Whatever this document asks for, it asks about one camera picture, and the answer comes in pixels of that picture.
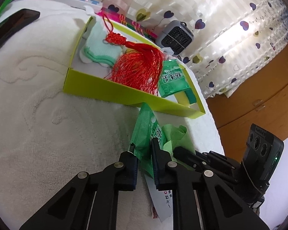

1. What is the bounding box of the red tassel knot ornament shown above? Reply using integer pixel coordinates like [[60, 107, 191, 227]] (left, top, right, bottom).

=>
[[102, 13, 165, 94]]

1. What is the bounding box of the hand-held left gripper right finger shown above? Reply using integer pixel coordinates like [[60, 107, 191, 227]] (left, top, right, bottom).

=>
[[151, 138, 269, 230]]

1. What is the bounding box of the yellow-green shallow box tray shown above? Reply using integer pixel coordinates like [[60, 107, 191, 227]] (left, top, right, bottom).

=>
[[63, 16, 206, 119]]

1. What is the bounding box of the black smartphone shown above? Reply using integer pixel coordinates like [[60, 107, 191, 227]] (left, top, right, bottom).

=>
[[0, 8, 40, 53]]

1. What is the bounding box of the pink plaid cloth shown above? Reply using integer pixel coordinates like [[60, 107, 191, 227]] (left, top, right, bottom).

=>
[[99, 7, 159, 39]]

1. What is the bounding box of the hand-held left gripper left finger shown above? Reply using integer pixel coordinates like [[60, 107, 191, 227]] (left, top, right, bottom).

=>
[[19, 143, 139, 230]]

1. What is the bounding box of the lime green microfiber cloth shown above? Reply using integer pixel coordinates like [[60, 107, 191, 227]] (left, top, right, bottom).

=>
[[158, 124, 190, 168]]

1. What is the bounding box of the grey portable heater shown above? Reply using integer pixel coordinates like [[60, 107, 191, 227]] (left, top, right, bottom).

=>
[[155, 20, 194, 55]]

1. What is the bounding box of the green sachet packet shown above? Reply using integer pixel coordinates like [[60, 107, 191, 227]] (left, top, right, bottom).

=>
[[130, 103, 168, 180], [158, 59, 190, 98]]

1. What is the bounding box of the white paper packet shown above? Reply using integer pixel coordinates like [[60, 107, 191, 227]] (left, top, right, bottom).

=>
[[144, 175, 174, 222]]

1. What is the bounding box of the wooden cabinet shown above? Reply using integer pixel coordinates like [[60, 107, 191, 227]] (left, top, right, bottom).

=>
[[205, 37, 288, 149]]

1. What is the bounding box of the white and blue power strip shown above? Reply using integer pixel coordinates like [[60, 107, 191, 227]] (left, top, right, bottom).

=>
[[24, 0, 103, 11]]

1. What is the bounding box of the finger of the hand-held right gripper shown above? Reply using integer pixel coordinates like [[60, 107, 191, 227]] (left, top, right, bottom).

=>
[[194, 151, 242, 180], [174, 147, 238, 185]]

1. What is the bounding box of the cream curtain with hearts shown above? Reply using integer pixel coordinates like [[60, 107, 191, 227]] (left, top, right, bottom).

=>
[[72, 0, 288, 99]]

